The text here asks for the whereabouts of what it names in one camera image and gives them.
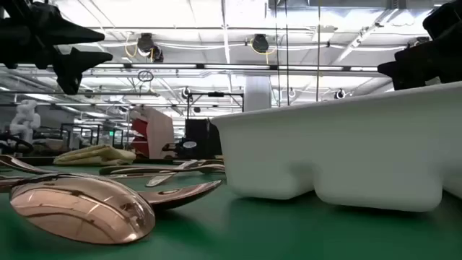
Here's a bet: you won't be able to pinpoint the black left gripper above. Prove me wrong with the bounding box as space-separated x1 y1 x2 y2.
0 0 114 96

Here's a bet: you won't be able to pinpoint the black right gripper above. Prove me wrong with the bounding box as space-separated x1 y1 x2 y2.
377 0 462 91

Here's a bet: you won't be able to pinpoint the rose gold knife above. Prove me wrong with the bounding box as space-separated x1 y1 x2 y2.
145 158 200 188
99 164 203 176

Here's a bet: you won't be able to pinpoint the black workstation frames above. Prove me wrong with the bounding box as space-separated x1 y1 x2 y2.
59 122 126 150

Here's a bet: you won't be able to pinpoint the red cabinet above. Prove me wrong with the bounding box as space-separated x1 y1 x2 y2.
129 116 149 157

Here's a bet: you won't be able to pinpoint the black curved object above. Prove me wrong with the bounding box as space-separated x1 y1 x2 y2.
0 132 34 155

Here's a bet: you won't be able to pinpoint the folded yellow cloth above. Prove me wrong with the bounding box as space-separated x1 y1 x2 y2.
53 144 137 167

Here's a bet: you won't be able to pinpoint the pink panel board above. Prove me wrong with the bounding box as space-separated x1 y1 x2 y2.
144 105 175 160

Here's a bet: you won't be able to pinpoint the rose gold fork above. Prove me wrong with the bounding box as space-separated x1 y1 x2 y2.
0 154 55 176

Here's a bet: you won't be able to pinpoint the white cutlery tray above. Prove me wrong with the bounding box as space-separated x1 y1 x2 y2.
210 81 462 213

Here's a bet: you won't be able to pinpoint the black cabinet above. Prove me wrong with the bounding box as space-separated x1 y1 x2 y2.
185 118 222 160

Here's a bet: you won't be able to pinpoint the rose gold spoon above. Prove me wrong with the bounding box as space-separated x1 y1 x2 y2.
198 157 225 166
0 172 224 211
0 174 157 246

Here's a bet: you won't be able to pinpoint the white square pillar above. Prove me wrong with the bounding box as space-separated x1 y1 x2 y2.
245 74 272 109

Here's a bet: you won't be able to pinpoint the silver cutlery pieces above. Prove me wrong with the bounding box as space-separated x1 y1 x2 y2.
108 162 227 181

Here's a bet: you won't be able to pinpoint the green table mat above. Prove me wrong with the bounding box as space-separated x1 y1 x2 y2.
0 162 462 260

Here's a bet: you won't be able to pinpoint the round wire loop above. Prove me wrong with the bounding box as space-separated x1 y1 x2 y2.
136 69 155 83

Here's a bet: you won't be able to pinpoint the ceiling light rail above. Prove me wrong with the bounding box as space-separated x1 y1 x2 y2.
0 61 394 79

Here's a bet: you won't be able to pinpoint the black table frame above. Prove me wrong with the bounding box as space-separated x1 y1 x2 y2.
16 155 225 167

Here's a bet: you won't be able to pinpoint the yellowish hanging cable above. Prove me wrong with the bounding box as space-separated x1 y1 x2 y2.
315 0 322 103

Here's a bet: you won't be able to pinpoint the black hanging cable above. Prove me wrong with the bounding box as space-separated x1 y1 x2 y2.
274 0 282 108
284 0 290 107

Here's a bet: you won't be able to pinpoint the black metal frame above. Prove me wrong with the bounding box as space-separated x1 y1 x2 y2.
186 91 245 120

